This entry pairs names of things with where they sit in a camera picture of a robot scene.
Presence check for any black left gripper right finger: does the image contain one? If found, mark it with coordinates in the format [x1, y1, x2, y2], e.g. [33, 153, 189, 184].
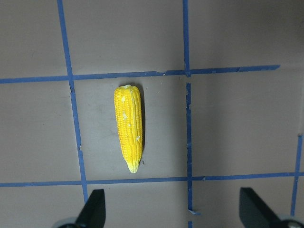
[239, 187, 304, 228]

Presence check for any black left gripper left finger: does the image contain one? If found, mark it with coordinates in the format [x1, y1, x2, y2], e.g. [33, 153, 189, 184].
[53, 189, 105, 228]

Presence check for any yellow corn cob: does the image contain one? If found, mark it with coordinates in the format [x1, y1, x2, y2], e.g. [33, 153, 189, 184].
[114, 85, 143, 173]

